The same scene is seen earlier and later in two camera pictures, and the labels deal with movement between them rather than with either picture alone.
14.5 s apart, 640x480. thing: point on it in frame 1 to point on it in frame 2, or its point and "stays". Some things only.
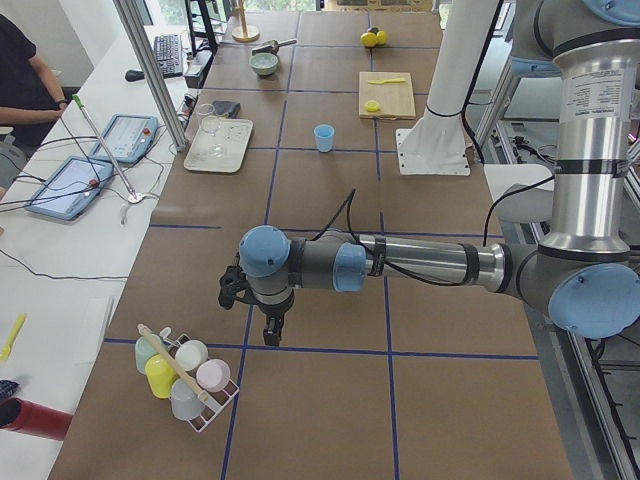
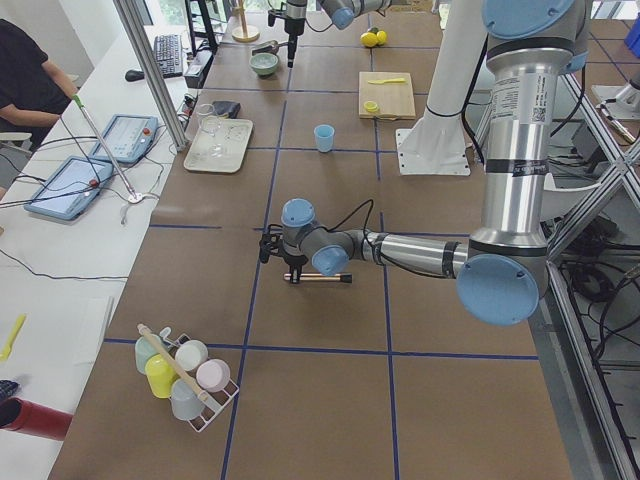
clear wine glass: (210, 122) stays
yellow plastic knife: (388, 80) stays
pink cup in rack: (213, 375) stays
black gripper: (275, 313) to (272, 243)
